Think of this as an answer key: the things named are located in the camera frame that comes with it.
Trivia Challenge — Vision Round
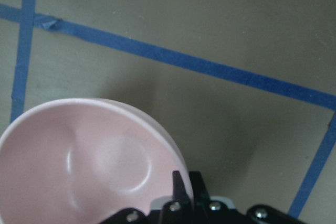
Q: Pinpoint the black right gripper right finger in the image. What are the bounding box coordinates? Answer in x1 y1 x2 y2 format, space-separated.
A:
189 171 210 209

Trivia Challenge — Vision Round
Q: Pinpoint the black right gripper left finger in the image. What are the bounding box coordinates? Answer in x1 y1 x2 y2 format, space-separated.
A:
172 170 193 208

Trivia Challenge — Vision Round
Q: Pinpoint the pink bowl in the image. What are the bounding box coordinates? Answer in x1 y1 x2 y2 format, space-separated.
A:
1 99 193 223

